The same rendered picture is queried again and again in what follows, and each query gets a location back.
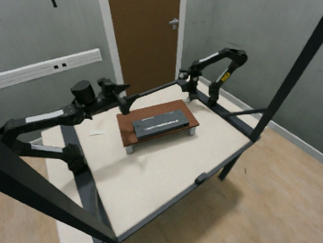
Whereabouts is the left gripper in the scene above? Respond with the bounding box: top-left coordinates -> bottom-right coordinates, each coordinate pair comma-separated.
97,83 -> 139,115

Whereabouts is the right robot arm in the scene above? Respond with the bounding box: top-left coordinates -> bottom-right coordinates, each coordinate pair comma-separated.
178,47 -> 248,107

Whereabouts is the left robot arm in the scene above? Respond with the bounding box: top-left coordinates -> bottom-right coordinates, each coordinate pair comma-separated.
0,77 -> 115,176

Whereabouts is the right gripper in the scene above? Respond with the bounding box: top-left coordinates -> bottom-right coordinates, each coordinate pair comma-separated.
188,81 -> 199,101

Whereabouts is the brown wooden stand with white legs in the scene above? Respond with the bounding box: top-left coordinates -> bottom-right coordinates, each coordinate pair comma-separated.
116,99 -> 200,154

